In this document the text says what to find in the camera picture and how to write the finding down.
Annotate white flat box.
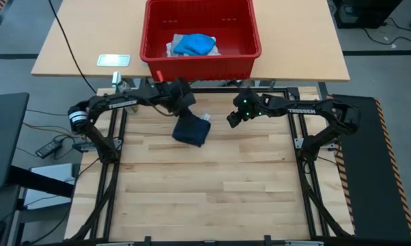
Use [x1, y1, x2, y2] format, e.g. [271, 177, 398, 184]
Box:
[23, 163, 76, 210]

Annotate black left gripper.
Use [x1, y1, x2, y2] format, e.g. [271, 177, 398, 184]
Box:
[154, 77, 197, 117]

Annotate white grey-edged cloth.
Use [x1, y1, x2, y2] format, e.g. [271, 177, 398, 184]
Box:
[165, 33, 184, 58]

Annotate bright blue cloth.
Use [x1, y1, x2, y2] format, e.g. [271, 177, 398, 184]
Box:
[173, 33, 216, 57]

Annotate black cable across desk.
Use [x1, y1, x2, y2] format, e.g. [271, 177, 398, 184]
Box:
[47, 0, 98, 95]

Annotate red plastic laundry basket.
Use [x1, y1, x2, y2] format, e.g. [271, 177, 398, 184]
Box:
[139, 0, 263, 83]

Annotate black side table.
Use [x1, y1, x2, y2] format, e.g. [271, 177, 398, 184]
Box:
[0, 92, 31, 192]

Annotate black aluminium rig frame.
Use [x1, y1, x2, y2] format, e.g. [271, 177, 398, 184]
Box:
[68, 87, 355, 246]

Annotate black computer equipment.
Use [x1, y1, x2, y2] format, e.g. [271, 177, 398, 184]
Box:
[331, 0, 404, 30]

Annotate silver flat phone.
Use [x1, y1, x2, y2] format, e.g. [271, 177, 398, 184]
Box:
[96, 53, 132, 68]

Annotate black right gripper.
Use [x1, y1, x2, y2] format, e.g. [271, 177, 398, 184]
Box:
[227, 87, 263, 129]

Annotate black power adapter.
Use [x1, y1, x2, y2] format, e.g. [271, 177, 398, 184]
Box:
[35, 138, 63, 159]

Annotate clear spray bottle green nozzle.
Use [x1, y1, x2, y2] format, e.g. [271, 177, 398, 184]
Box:
[111, 70, 139, 113]

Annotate black mat hazard-striped edge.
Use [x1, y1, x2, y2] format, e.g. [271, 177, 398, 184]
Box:
[326, 94, 411, 242]

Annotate navy blue cloth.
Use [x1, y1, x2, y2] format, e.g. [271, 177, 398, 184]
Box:
[171, 108, 212, 148]

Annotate large light wooden desk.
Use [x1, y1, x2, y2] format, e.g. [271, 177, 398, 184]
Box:
[30, 0, 351, 83]

